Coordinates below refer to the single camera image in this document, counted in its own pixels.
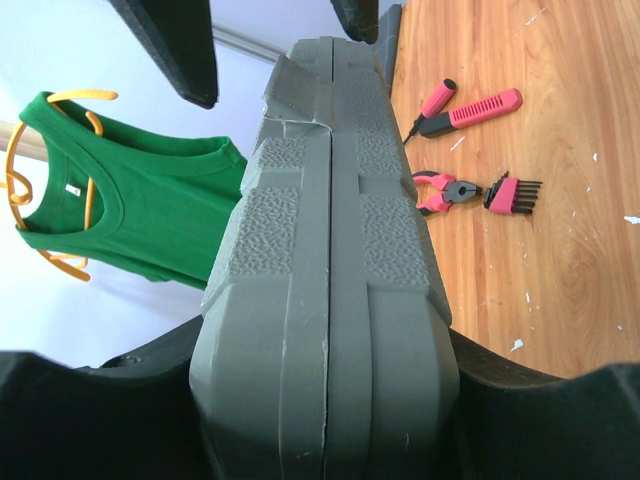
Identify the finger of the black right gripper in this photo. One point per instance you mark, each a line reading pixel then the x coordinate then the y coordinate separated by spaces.
pixel 358 18
pixel 178 36

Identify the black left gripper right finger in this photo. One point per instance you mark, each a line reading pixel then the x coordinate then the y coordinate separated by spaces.
pixel 513 422

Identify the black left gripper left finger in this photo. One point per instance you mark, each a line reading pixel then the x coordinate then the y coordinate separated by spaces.
pixel 131 418

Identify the grey plastic tool case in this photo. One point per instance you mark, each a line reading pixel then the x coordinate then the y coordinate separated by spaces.
pixel 325 350

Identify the pink black screwdriver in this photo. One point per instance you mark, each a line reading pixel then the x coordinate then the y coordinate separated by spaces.
pixel 438 99

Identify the pink black utility knife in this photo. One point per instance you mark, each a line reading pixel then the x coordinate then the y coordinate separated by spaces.
pixel 474 113

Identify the green tank top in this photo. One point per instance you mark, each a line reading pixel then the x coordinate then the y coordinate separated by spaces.
pixel 153 205

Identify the wooden clothes rack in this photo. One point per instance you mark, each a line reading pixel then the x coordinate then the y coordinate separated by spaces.
pixel 30 145

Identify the pink black pliers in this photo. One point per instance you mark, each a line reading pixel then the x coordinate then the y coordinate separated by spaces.
pixel 451 191

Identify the pink hex key set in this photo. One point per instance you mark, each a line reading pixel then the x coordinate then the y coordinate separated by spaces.
pixel 510 196

